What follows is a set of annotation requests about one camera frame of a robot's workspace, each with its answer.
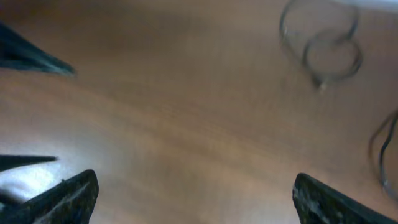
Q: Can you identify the black USB cable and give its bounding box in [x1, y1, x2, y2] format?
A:
[368, 108, 398, 202]

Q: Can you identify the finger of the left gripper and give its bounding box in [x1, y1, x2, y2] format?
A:
[1, 155, 58, 171]
[1, 23, 76, 77]

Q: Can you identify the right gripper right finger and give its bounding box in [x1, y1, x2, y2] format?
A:
[292, 173, 397, 224]

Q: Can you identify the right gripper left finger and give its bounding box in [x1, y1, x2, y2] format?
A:
[1, 169, 99, 224]

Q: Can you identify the thin black cable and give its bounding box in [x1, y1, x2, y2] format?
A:
[279, 0, 364, 91]

